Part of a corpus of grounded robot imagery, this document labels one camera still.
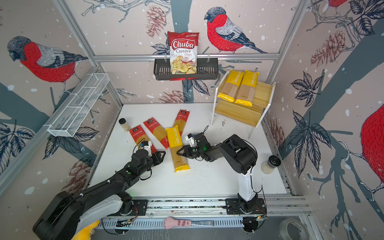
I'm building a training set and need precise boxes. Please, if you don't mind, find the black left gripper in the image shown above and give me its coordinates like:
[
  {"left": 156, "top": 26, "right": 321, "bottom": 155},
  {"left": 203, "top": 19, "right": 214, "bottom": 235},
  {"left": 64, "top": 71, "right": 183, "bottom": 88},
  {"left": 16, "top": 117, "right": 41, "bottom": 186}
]
[{"left": 138, "top": 149, "right": 167, "bottom": 176}]

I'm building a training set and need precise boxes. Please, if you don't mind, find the yellow pasta bag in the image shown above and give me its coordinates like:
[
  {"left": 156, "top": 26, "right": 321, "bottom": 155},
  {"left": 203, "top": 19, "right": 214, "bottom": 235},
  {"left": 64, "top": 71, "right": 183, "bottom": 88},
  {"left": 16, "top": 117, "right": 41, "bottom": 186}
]
[
  {"left": 235, "top": 71, "right": 260, "bottom": 107},
  {"left": 166, "top": 126, "right": 190, "bottom": 173},
  {"left": 218, "top": 70, "right": 245, "bottom": 103}
]

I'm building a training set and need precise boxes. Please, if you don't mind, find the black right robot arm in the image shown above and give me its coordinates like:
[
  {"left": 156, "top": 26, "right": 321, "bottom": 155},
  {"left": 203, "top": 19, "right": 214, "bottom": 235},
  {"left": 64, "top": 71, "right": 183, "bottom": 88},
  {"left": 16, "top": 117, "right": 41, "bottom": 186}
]
[{"left": 177, "top": 133, "right": 258, "bottom": 214}]

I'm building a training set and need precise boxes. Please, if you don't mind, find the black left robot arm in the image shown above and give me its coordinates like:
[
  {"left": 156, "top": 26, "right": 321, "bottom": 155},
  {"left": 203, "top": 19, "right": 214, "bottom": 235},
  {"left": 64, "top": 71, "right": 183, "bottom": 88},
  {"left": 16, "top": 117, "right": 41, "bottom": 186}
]
[{"left": 33, "top": 149, "right": 166, "bottom": 240}]

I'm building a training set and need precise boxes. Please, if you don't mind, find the wooden two-tier shelf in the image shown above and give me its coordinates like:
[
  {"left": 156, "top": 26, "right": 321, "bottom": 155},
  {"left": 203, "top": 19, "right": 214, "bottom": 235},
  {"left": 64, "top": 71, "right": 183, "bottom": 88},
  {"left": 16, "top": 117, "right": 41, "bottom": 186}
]
[{"left": 210, "top": 71, "right": 276, "bottom": 136}]

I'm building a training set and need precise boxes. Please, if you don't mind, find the red spaghetti bag middle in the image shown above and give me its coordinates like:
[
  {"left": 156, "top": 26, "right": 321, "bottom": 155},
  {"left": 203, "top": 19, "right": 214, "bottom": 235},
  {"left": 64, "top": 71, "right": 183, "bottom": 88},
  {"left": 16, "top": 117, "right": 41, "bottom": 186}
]
[{"left": 144, "top": 118, "right": 170, "bottom": 149}]

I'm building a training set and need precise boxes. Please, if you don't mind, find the red spaghetti bag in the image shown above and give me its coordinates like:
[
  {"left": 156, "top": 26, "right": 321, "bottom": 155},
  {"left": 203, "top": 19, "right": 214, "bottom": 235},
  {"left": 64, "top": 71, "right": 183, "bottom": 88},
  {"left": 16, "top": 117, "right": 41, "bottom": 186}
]
[
  {"left": 173, "top": 110, "right": 190, "bottom": 132},
  {"left": 144, "top": 118, "right": 170, "bottom": 149},
  {"left": 129, "top": 125, "right": 157, "bottom": 153}
]

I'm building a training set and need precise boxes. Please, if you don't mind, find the red spaghetti bag right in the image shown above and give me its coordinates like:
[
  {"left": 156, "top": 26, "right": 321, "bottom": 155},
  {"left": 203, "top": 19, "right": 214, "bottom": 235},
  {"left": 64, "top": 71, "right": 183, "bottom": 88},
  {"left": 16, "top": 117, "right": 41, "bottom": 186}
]
[{"left": 173, "top": 110, "right": 190, "bottom": 132}]

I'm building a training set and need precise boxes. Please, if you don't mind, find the red spaghetti bag left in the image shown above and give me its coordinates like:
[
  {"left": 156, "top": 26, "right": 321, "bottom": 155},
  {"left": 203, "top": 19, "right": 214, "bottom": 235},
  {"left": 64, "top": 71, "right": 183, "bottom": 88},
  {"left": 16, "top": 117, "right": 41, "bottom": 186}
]
[{"left": 129, "top": 125, "right": 157, "bottom": 153}]

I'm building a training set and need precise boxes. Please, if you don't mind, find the spice jar black lid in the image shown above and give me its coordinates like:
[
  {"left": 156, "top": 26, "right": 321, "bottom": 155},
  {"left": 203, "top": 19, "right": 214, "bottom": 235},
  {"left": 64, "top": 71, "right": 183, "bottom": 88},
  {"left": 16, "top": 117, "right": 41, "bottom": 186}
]
[
  {"left": 119, "top": 118, "right": 131, "bottom": 132},
  {"left": 261, "top": 155, "right": 282, "bottom": 175}
]

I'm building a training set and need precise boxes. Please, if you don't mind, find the yellow plush toy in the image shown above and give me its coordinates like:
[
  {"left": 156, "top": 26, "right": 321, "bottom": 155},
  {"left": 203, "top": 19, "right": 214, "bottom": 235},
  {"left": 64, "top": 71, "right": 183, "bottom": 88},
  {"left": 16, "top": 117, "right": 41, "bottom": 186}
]
[{"left": 72, "top": 221, "right": 100, "bottom": 240}]

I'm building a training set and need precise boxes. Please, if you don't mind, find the Chuba cassava chips bag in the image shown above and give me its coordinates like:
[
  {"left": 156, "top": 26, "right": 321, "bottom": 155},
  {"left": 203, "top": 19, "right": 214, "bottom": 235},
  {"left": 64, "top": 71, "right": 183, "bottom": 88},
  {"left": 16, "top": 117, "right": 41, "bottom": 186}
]
[{"left": 168, "top": 32, "right": 199, "bottom": 75}]

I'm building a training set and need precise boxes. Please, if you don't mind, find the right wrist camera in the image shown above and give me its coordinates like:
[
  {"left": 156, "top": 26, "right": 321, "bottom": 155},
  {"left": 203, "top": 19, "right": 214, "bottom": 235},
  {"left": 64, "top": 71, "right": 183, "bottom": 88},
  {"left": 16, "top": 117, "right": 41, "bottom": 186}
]
[{"left": 186, "top": 134, "right": 197, "bottom": 148}]

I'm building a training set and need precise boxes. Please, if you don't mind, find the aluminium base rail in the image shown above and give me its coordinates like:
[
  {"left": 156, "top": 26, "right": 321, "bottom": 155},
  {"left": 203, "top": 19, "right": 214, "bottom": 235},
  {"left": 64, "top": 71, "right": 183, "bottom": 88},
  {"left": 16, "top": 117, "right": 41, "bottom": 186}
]
[{"left": 97, "top": 195, "right": 311, "bottom": 234}]

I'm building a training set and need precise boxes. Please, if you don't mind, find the pink handled scraper tool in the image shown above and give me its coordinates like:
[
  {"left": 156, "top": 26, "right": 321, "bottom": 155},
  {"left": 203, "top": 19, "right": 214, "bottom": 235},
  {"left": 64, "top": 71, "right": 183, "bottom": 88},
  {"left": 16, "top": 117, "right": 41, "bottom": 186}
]
[{"left": 164, "top": 217, "right": 215, "bottom": 230}]

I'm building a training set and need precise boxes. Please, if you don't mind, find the black hanging wire basket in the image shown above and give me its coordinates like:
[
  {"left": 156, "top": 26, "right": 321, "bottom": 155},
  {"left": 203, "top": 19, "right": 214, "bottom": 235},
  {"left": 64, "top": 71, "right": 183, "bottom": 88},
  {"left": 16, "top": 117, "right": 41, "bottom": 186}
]
[{"left": 154, "top": 58, "right": 219, "bottom": 81}]

